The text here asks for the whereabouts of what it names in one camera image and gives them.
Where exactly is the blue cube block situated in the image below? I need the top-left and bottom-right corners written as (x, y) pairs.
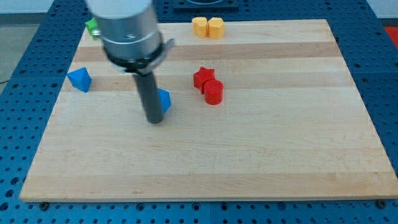
top-left (158, 88), bottom-right (171, 114)

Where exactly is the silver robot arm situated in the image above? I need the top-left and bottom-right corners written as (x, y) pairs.
top-left (85, 0), bottom-right (175, 75)

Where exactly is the red cylinder block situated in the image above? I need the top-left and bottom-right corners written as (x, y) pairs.
top-left (204, 80), bottom-right (224, 105)

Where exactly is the red star block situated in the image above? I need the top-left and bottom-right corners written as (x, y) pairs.
top-left (193, 67), bottom-right (215, 94)

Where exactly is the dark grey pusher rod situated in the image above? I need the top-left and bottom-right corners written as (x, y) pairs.
top-left (133, 72), bottom-right (164, 124)

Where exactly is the wooden board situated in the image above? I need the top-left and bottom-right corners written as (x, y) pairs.
top-left (20, 19), bottom-right (397, 202)

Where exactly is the yellow heart block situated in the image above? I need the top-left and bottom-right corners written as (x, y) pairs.
top-left (192, 17), bottom-right (208, 39)

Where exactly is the yellow pentagon block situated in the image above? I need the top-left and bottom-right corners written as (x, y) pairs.
top-left (208, 17), bottom-right (224, 39)

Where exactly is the blue triangular block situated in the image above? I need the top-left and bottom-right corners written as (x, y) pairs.
top-left (67, 67), bottom-right (91, 93)

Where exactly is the green star block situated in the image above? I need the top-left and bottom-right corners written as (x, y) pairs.
top-left (85, 17), bottom-right (101, 40)

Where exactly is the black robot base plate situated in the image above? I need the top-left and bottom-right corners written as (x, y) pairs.
top-left (172, 0), bottom-right (239, 11)

